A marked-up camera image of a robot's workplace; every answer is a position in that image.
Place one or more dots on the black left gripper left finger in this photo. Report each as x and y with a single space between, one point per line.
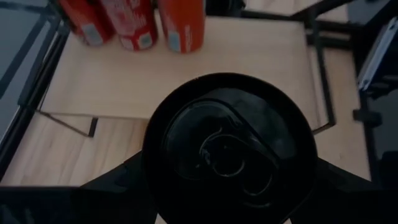
62 205

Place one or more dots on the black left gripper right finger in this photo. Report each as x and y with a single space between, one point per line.
348 205

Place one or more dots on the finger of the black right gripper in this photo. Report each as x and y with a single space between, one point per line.
225 7

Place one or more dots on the red soda can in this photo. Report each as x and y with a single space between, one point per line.
183 25

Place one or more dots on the red Coca-Cola original can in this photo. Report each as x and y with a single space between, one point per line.
133 25

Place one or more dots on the silver can with black lid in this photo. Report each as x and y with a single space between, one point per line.
230 140

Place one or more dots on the red can with black lettering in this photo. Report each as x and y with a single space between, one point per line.
90 21

